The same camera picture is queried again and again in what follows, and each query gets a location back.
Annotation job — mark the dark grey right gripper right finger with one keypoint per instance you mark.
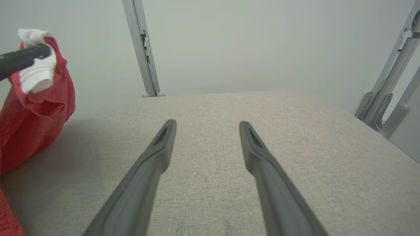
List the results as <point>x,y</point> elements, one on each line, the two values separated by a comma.
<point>279,196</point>

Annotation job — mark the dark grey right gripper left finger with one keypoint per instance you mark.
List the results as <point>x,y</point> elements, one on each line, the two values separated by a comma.
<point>137,190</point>

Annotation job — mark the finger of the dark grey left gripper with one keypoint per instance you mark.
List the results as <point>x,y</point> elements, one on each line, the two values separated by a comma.
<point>23,58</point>

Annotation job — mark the red garment with white sleeves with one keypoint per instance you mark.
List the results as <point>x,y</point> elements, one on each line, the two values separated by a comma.
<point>29,124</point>

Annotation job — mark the grey metal partition post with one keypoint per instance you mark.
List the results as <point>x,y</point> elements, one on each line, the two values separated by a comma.
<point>140,49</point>

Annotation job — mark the grey metal frame leg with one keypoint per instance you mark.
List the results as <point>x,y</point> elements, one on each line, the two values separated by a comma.
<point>398,114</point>
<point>392,75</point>

